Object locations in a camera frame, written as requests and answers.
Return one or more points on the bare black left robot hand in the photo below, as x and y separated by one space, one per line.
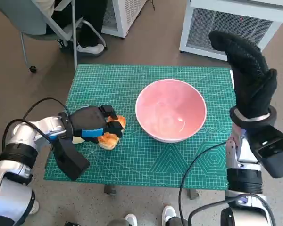
89 117

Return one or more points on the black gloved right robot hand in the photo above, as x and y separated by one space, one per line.
250 82

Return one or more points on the long orange toy bread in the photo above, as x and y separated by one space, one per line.
108 141

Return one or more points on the pink bowl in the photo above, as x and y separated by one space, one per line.
169 106

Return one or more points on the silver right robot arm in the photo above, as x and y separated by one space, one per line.
245 174

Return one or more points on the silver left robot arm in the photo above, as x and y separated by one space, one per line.
47 124

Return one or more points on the green cutting mat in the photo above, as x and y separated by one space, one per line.
132 77

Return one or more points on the large white mesh appliance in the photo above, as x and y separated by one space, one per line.
226 23

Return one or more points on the grey table leg foot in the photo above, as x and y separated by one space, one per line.
193 194
109 189

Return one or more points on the seated person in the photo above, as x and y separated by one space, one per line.
92 23

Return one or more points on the small white mesh appliance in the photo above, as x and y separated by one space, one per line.
132 11

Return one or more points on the grey office chair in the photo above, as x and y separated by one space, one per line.
23 16

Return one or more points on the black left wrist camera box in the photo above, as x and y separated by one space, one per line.
70 162

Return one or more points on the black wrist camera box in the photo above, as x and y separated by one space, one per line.
70 162
273 150

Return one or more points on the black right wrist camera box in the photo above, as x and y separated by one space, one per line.
273 150

